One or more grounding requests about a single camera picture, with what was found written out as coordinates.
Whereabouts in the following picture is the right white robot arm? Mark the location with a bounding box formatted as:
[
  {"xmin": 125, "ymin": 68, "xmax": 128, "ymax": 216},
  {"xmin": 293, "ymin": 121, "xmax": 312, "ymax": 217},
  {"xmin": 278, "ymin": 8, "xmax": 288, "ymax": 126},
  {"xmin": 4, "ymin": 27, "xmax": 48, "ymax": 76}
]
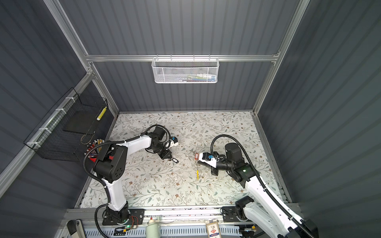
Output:
[{"xmin": 205, "ymin": 143, "xmax": 319, "ymax": 238}]

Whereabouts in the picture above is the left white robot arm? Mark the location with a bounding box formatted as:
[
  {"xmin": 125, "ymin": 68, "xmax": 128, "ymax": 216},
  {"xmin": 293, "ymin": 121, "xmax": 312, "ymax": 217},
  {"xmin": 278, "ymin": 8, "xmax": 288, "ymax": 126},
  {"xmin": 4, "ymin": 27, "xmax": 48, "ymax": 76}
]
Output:
[{"xmin": 93, "ymin": 125, "xmax": 178, "ymax": 224}]

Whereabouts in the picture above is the playing card box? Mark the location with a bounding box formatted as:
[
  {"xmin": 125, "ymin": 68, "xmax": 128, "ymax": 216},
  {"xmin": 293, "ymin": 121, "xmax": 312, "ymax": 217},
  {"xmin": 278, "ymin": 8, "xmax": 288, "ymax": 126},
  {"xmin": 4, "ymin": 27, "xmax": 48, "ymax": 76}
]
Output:
[{"xmin": 205, "ymin": 221, "xmax": 222, "ymax": 238}]

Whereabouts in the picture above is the red pencil cup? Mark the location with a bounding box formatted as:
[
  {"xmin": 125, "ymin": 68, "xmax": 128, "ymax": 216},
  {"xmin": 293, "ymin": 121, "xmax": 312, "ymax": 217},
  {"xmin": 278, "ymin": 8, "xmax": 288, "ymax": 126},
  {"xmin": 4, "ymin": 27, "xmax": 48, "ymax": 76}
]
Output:
[{"xmin": 84, "ymin": 139, "xmax": 105, "ymax": 163}]

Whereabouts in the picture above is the yellow marker in basket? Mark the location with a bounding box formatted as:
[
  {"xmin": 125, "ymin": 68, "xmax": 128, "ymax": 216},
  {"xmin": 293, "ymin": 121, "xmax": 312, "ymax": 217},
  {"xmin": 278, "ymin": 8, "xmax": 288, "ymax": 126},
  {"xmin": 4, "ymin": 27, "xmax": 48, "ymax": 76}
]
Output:
[{"xmin": 96, "ymin": 106, "xmax": 108, "ymax": 121}]

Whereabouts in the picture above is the white bottle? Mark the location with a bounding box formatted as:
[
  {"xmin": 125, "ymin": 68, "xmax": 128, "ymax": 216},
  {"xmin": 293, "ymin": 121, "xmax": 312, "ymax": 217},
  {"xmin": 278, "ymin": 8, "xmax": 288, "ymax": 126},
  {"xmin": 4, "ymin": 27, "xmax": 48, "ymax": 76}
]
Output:
[{"xmin": 145, "ymin": 218, "xmax": 161, "ymax": 238}]

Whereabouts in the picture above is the black stapler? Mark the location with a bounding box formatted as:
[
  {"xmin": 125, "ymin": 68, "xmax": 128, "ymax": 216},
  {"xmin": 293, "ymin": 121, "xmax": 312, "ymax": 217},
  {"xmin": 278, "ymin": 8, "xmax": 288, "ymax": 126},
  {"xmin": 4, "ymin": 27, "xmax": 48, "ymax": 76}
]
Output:
[{"xmin": 66, "ymin": 219, "xmax": 86, "ymax": 238}]

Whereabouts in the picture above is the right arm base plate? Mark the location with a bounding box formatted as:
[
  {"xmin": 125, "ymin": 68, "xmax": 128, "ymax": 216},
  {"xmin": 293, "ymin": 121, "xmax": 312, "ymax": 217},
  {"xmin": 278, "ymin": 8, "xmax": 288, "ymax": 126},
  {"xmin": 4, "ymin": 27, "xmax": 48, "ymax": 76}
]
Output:
[{"xmin": 220, "ymin": 206, "xmax": 248, "ymax": 222}]

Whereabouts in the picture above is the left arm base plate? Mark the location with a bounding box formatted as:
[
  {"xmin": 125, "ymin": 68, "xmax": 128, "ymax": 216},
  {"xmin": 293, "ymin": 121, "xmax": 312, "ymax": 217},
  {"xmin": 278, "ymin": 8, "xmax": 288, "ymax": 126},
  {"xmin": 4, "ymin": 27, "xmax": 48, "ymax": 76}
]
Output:
[{"xmin": 102, "ymin": 207, "xmax": 145, "ymax": 226}]

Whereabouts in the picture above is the left black cable conduit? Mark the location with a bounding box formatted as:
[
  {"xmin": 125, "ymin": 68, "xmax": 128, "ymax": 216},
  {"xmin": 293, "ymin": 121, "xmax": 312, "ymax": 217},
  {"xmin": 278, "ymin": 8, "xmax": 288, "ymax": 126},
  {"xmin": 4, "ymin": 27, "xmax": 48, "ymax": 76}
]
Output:
[{"xmin": 82, "ymin": 124, "xmax": 172, "ymax": 238}]

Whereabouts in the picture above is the black cable conduit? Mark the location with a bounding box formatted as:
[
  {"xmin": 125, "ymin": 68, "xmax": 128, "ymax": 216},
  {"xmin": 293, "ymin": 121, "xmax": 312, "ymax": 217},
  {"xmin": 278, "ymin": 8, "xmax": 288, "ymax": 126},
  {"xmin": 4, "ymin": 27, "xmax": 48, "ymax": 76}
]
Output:
[
  {"xmin": 82, "ymin": 124, "xmax": 172, "ymax": 238},
  {"xmin": 210, "ymin": 134, "xmax": 313, "ymax": 238}
]

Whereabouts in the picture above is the white wire mesh basket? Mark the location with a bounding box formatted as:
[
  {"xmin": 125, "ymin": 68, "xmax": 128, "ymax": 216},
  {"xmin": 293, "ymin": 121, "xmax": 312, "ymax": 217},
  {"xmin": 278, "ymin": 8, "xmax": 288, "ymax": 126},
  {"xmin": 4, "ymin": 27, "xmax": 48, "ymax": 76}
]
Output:
[{"xmin": 151, "ymin": 59, "xmax": 220, "ymax": 84}]

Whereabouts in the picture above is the black wire basket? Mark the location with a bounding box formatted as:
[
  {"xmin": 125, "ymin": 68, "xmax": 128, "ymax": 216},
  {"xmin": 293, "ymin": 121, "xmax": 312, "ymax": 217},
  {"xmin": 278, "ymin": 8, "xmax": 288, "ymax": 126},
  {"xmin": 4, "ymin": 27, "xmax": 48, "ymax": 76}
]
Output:
[{"xmin": 24, "ymin": 90, "xmax": 114, "ymax": 162}]

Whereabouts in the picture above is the right black cable conduit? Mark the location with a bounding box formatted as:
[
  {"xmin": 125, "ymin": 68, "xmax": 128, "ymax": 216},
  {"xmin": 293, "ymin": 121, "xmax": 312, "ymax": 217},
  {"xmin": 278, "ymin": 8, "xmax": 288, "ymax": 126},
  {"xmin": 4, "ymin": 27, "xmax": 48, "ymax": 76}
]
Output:
[{"xmin": 210, "ymin": 134, "xmax": 313, "ymax": 238}]

